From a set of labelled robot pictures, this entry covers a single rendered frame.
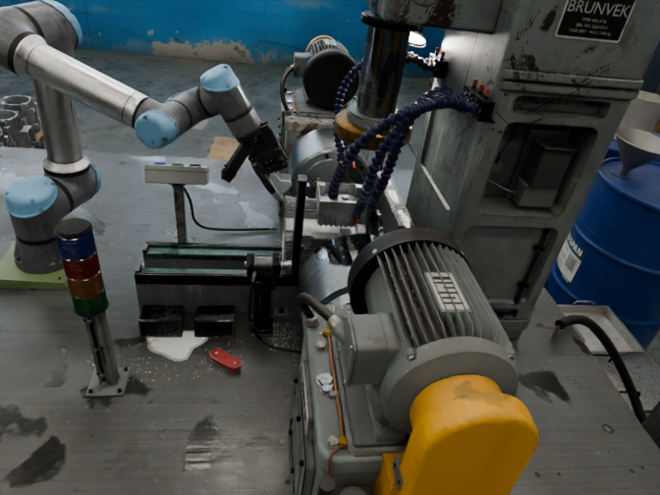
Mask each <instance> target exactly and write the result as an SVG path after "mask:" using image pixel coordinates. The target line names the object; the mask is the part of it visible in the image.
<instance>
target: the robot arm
mask: <svg viewBox="0 0 660 495"><path fill-rule="evenodd" d="M82 40H83V34H82V30H81V27H80V24H79V22H78V21H77V19H76V17H75V16H74V15H73V14H71V12H70V11H69V9H67V8H66V7H65V6H64V5H62V4H60V3H58V2H56V1H53V0H34V1H31V2H28V3H24V4H18V5H13V6H6V7H0V65H1V66H2V67H4V68H5V69H7V70H9V71H10V72H12V73H14V74H16V75H18V76H20V77H22V78H24V79H32V83H33V88H34V93H35V98H36V103H37V108H38V113H39V118H40V123H41V128H42V132H43V137H44V142H45V147H46V152H47V157H46V158H45V159H44V160H43V162H42V165H43V170H44V176H38V175H34V176H29V177H28V178H27V177H23V178H20V179H18V180H16V181H15V182H14V183H12V184H11V185H10V186H9V187H8V188H7V190H6V193H5V197H6V207H7V210H8V211H9V214H10V218H11V221H12V225H13V228H14V232H15V235H16V244H15V249H14V260H15V263H16V266H17V267H18V268H19V269H20V270H22V271H24V272H26V273H30V274H48V273H53V272H56V271H59V270H62V269H64V267H63V263H62V259H61V255H60V252H59V248H58V245H57V241H56V237H55V233H54V228H55V226H56V225H57V224H58V223H60V222H61V221H63V218H64V217H65V216H66V215H68V214H69V213H71V212H72V211H73V210H75V209H76V208H78V207H79V206H80V205H82V204H83V203H85V202H87V201H89V200H90V199H92V198H93V197H94V195H95V194H97V193H98V191H99V189H100V186H101V178H100V174H99V172H98V170H97V169H95V168H94V167H95V166H94V165H93V164H92V163H91V162H90V161H89V159H88V158H87V157H86V156H84V155H83V151H82V145H81V138H80V131H79V125H78V118H77V112H76V105H75V99H76V100H78V101H80V102H82V103H84V104H86V105H88V106H90V107H92V108H93V109H95V110H97V111H99V112H101V113H103V114H105V115H107V116H109V117H111V118H113V119H115V120H117V121H119V122H121V123H123V124H125V125H127V126H129V127H131V128H133V129H135V131H136V135H137V137H138V139H140V140H141V141H142V143H143V144H144V145H146V146H148V147H150V148H161V147H163V146H166V145H168V144H170V143H172V142H173V141H175V140H176V138H178V137H179V136H180V135H182V134H183V133H185V132H186V131H188V130H189V129H191V128H192V127H193V126H195V125H196V124H198V123H199V122H201V121H203V120H206V119H209V118H212V117H215V116H217V115H219V114H220V115H221V117H222V118H223V120H224V122H225V123H226V125H227V127H228V128H229V130H230V132H231V133H232V135H233V136H234V137H235V138H236V140H237V141H238V142H239V143H240V144H239V146H238V147H237V149H236V150H235V152H234V153H233V155H232V157H231V158H230V160H229V161H228V163H227V164H225V165H224V167H223V168H222V170H221V174H222V175H221V179H223V180H224V181H226V182H228V183H230V182H231V181H232V180H233V179H234V178H235V177H236V175H237V172H238V170H239V169H240V168H241V166H242V165H243V163H244V162H245V160H246V159H247V157H248V160H249V161H250V164H251V166H252V168H253V170H254V172H255V174H256V175H257V177H259V179H260V181H261V183H262V184H263V185H264V186H265V188H266V189H267V190H268V191H269V193H270V194H272V196H274V197H275V198H276V199H278V200H280V201H281V202H284V198H283V196H282V193H284V192H285V191H287V190H288V189H289V188H290V187H291V186H292V183H291V180H292V177H291V176H290V174H281V173H279V171H280V170H283V169H285V168H287V167H289V165H288V163H287V161H286V160H288V157H287V155H288V153H287V152H286V150H285V148H284V146H283V144H282V142H281V141H280V140H279V138H278V137H277V138H276V137H275V135H274V133H273V132H272V130H271V128H270V124H269V122H268V120H265V121H263V122H261V123H260V119H259V117H258V115H257V114H256V112H255V110H254V108H253V106H252V105H251V103H250V101H249V99H248V97H247V95H246V93H245V91H244V89H243V88H242V86H241V84H240V81H239V79H238V78H237V77H236V76H235V74H234V72H233V71H232V69H231V67H230V66H228V65H226V64H221V65H218V66H216V67H214V68H212V69H210V70H208V71H207V72H205V73H204V74H203V75H202V76H201V77H200V82H201V85H198V86H196V87H193V88H191V89H188V90H186V91H183V92H178V93H176V94H174V95H173V96H171V97H169V98H168V99H167V100H166V102H164V103H159V102H158V101H156V100H153V99H151V98H150V97H148V96H146V95H144V94H142V93H140V92H138V91H136V90H134V89H132V88H130V87H128V86H126V85H124V84H122V83H120V82H118V81H116V80H114V79H112V78H110V77H108V76H106V75H104V74H102V73H100V72H98V71H96V70H94V69H92V68H91V67H89V66H87V65H85V64H83V63H81V62H79V61H77V60H76V59H75V52H74V50H76V49H77V48H78V47H79V45H80V44H81V43H82ZM283 149H284V150H283ZM283 163H284V164H283ZM271 173H272V174H271Z"/></svg>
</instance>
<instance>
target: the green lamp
mask: <svg viewBox="0 0 660 495"><path fill-rule="evenodd" d="M71 297H72V301H73V305H74V309H75V311H76V312H77V313H79V314H82V315H93V314H96V313H98V312H100V311H102V310H103V309H104V308H105V307H106V305H107V297H106V292H105V287H104V289H103V291H102V292H101V293H99V294H98V295H96V296H94V297H91V298H87V299H79V298H75V297H73V296H72V295H71Z"/></svg>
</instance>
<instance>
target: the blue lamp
mask: <svg viewBox="0 0 660 495"><path fill-rule="evenodd" d="M55 237H56V241H57V245H58V248H59V252H60V255H61V256H62V257H64V258H66V259H71V260H78V259H83V258H86V257H89V256H91V255H92V254H94V253H95V251H96V244H95V239H94V235H93V230H92V228H91V230H90V231H89V232H88V233H87V234H86V235H84V236H82V237H79V238H74V239H64V238H61V237H58V236H57V235H55Z"/></svg>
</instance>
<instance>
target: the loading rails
mask: <svg viewBox="0 0 660 495"><path fill-rule="evenodd" d="M248 251H254V252H255V253H273V252H280V253H281V261H282V246H274V245H235V244H196V243H157V242H145V244H144V246H143V249H142V253H143V261H144V268H141V264H138V265H137V268H136V272H135V274H134V275H135V281H136V287H137V298H138V305H139V311H141V309H142V306H143V305H144V304H164V305H183V306H184V312H195V307H196V306H197V305H235V306H236V312H248V296H249V288H250V277H248V276H247V275H245V271H247V268H246V267H245V261H247V258H246V257H245V254H247V252H248ZM299 279H300V275H291V271H283V270H282V269H281V275H280V277H276V286H275V291H271V303H270V312H273V315H274V321H288V320H289V312H302V310H301V309H300V307H299V305H298V301H297V297H298V295H299V294H300V285H299Z"/></svg>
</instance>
